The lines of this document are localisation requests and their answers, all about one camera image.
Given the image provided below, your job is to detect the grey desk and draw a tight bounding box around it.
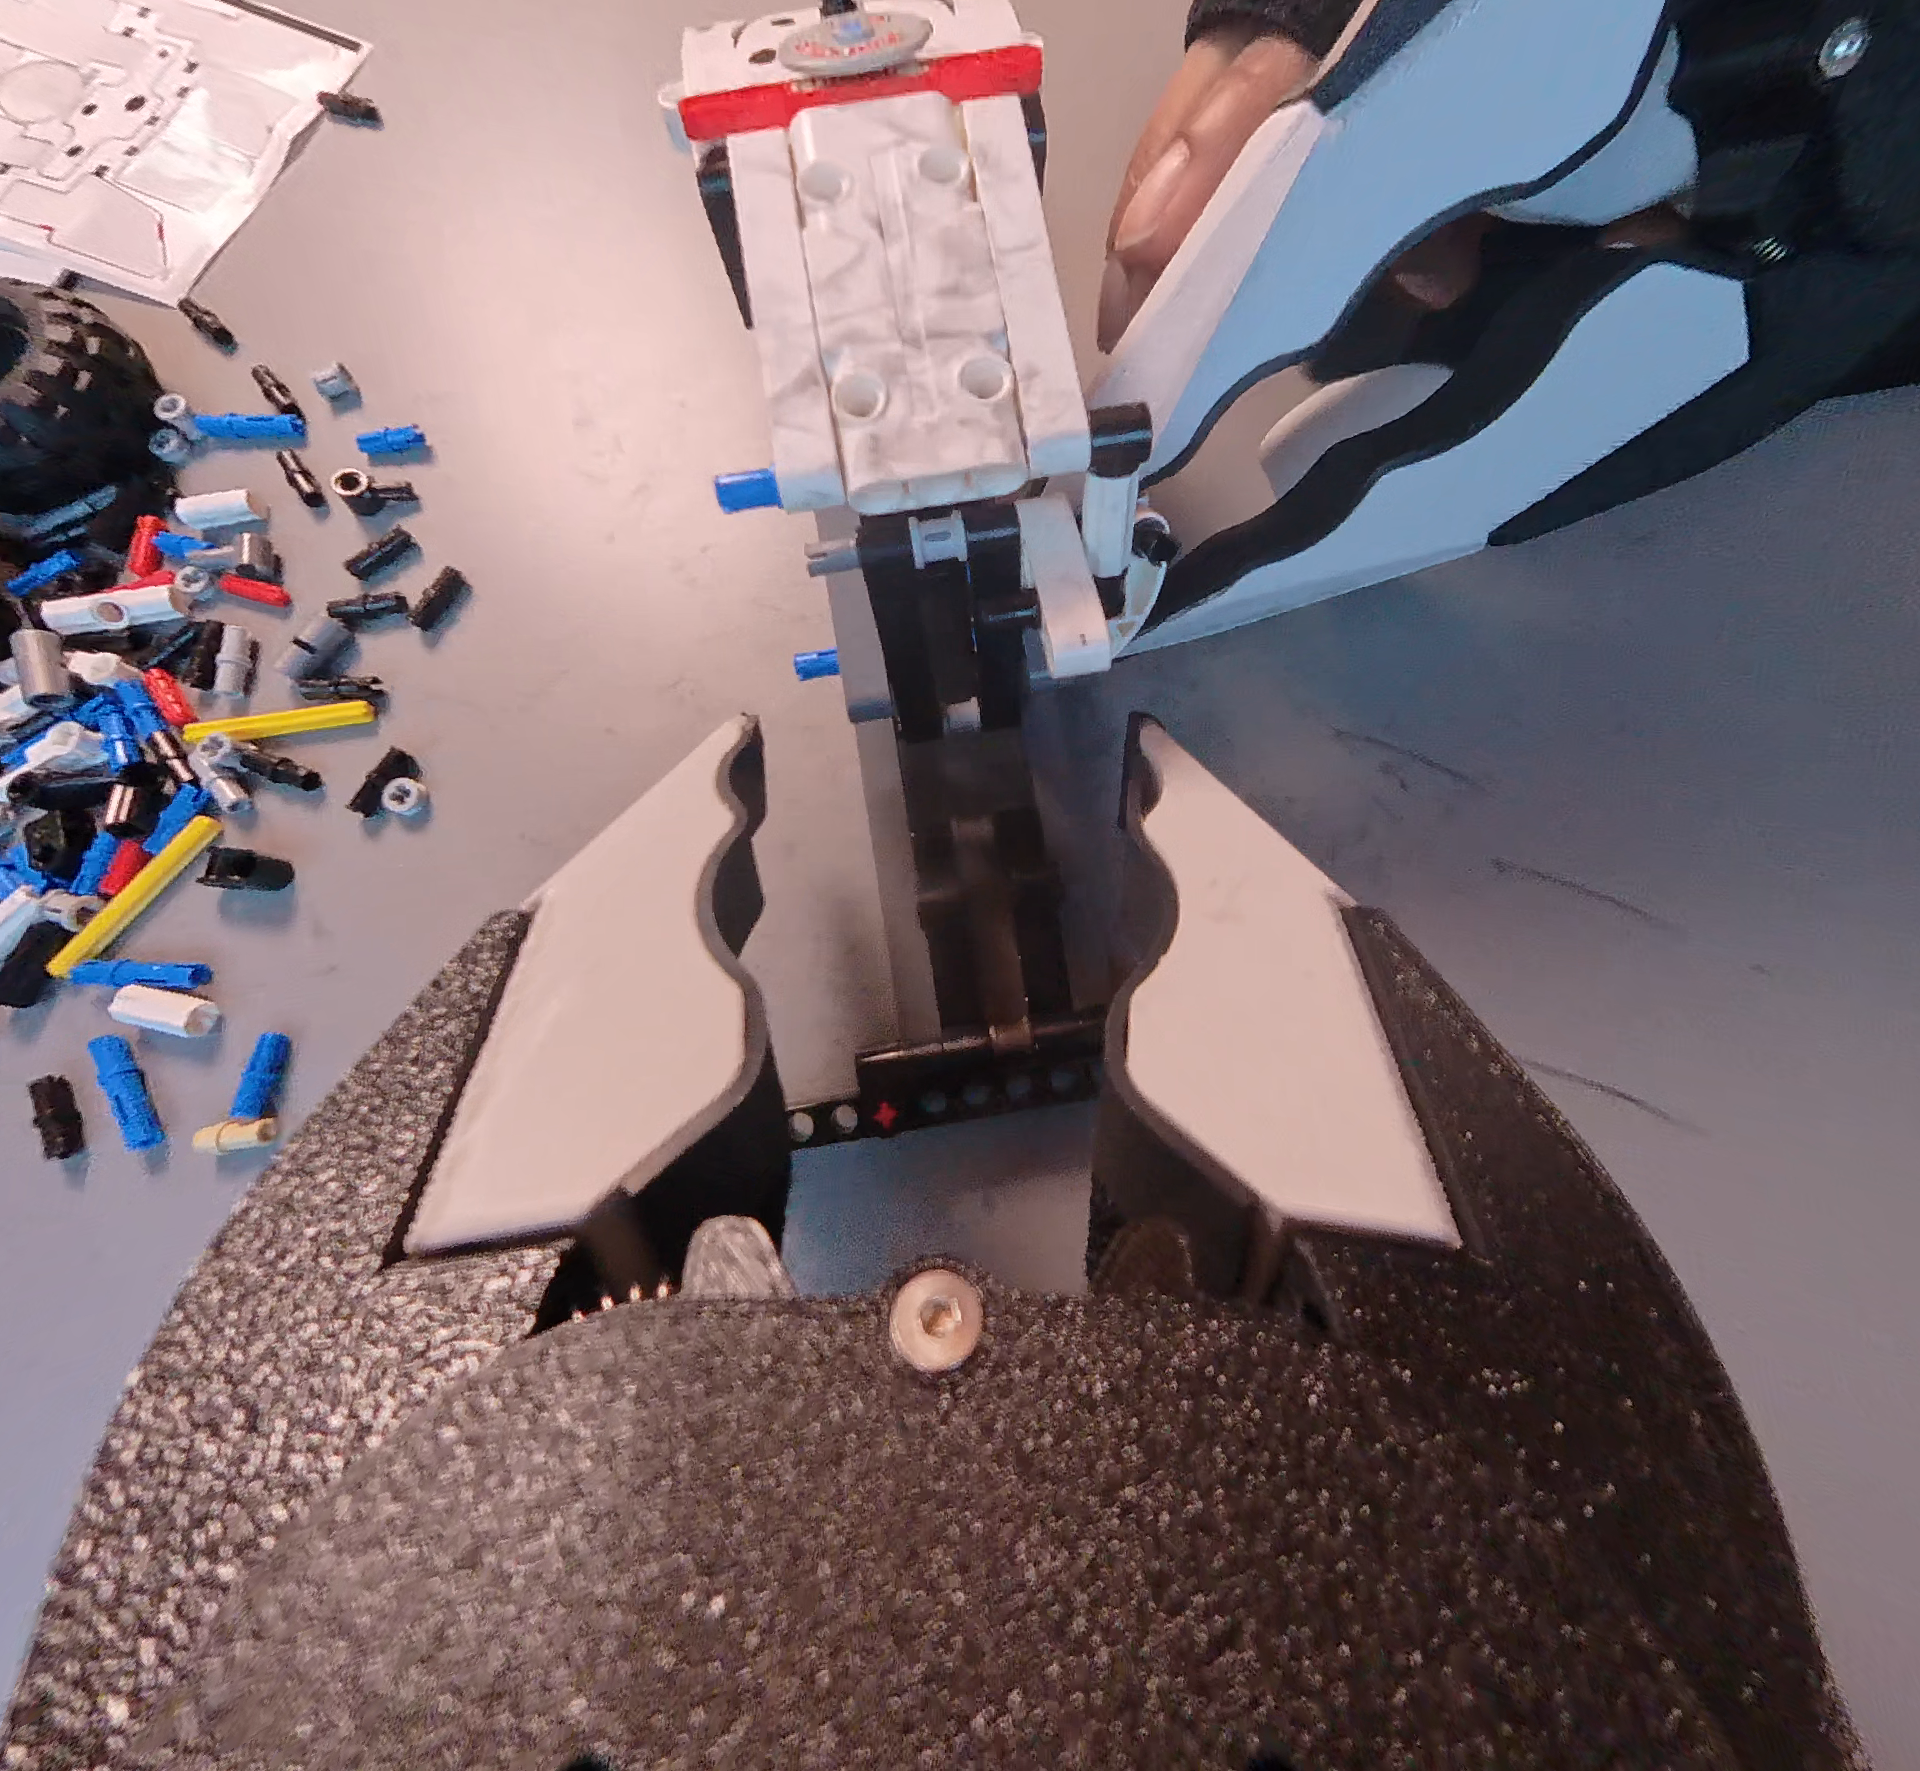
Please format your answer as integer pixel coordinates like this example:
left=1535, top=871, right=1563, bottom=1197
left=0, top=0, right=1920, bottom=1503

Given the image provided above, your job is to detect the pile of small brick parts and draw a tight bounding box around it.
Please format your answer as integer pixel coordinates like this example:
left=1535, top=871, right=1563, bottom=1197
left=0, top=84, right=474, bottom=1157

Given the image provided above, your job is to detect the white sticker sheet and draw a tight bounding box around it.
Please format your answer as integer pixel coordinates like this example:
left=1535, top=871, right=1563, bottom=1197
left=0, top=0, right=374, bottom=304

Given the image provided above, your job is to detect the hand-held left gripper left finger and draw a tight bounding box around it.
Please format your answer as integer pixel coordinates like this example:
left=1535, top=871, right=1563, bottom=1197
left=403, top=715, right=786, bottom=1303

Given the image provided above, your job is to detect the black rubber toy tyre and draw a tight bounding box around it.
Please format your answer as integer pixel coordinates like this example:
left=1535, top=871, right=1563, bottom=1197
left=0, top=276, right=183, bottom=558

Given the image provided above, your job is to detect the person's right hand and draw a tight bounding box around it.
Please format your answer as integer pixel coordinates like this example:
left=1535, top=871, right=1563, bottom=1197
left=1099, top=32, right=1327, bottom=358

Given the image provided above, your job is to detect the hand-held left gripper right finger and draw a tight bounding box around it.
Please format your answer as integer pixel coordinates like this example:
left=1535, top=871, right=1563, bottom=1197
left=1095, top=713, right=1465, bottom=1303

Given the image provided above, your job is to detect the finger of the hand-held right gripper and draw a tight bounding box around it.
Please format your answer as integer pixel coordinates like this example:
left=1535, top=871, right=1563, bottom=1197
left=1084, top=0, right=1701, bottom=478
left=1125, top=260, right=1761, bottom=657

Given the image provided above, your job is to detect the white toy truck model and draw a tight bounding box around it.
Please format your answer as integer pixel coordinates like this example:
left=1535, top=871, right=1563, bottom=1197
left=660, top=0, right=1188, bottom=1145

